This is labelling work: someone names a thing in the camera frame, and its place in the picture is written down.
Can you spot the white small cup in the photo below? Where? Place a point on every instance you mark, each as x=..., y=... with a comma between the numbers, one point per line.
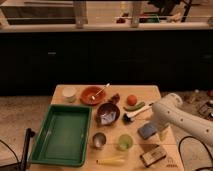
x=69, y=93

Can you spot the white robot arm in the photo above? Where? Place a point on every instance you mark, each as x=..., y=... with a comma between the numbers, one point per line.
x=167, y=111

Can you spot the dark brown bowl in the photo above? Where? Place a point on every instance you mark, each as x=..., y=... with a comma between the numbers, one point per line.
x=107, y=108

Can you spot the white handled dish brush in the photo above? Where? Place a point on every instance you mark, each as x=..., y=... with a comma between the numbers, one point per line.
x=129, y=117

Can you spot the green plastic tray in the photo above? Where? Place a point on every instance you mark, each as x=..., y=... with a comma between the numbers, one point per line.
x=63, y=136

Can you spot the brown wooden block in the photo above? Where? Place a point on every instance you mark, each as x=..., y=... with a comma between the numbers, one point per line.
x=153, y=156

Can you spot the green translucent cup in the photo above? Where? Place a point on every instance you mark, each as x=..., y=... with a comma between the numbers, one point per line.
x=125, y=142

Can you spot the black stand pole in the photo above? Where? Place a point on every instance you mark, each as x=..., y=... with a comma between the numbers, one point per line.
x=28, y=135

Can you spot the blue sponge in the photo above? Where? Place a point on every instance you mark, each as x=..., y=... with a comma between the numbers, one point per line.
x=147, y=130

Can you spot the orange tomato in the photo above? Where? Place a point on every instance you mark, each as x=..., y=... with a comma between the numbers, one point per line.
x=131, y=100

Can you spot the white spoon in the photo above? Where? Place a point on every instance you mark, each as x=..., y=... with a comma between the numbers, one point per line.
x=100, y=91

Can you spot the yellow corn cob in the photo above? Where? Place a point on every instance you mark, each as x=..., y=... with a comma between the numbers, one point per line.
x=111, y=161

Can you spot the orange bowl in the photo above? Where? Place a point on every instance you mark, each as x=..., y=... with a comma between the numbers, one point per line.
x=88, y=92

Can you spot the dark red food piece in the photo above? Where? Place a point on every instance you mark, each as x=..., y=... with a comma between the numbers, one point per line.
x=115, y=99

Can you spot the small metal cup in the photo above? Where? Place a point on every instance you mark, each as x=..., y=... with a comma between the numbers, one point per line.
x=99, y=140

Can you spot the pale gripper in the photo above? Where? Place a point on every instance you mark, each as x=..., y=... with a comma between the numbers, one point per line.
x=162, y=133

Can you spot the white crumpled paper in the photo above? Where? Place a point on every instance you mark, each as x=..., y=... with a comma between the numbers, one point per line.
x=108, y=118

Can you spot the green cucumber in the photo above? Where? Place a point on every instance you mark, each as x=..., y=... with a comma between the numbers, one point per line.
x=134, y=108

